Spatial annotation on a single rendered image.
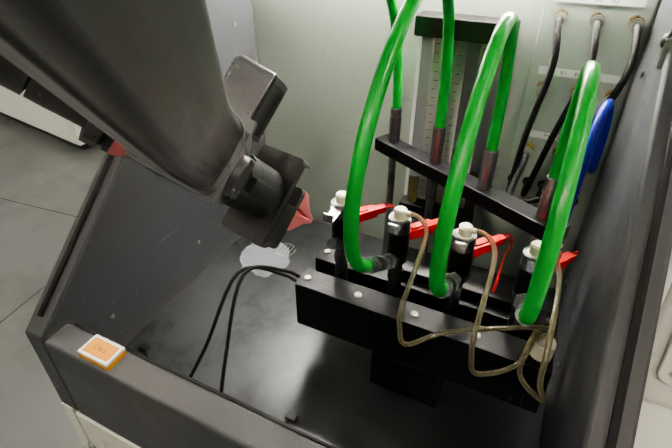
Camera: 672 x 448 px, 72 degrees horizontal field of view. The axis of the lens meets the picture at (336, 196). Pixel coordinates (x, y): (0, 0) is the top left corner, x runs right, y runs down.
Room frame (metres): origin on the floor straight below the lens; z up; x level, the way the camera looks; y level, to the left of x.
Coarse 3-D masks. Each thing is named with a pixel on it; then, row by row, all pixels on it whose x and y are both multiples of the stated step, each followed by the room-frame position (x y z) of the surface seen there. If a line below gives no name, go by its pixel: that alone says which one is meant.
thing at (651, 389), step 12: (660, 312) 0.34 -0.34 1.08; (660, 324) 0.33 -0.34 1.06; (660, 336) 0.33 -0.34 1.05; (660, 348) 0.32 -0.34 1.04; (660, 360) 0.32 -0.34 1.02; (648, 372) 0.32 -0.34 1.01; (660, 372) 0.31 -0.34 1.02; (648, 384) 0.31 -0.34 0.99; (660, 384) 0.31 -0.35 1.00; (648, 396) 0.31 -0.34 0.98; (660, 396) 0.30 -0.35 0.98
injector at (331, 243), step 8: (336, 208) 0.50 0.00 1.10; (336, 224) 0.49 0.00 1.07; (336, 232) 0.49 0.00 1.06; (328, 240) 0.48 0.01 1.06; (336, 240) 0.48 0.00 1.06; (336, 248) 0.48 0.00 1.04; (336, 256) 0.50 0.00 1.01; (344, 256) 0.50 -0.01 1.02; (336, 264) 0.50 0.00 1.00; (344, 264) 0.50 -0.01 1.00; (336, 272) 0.50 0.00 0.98; (344, 272) 0.50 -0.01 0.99
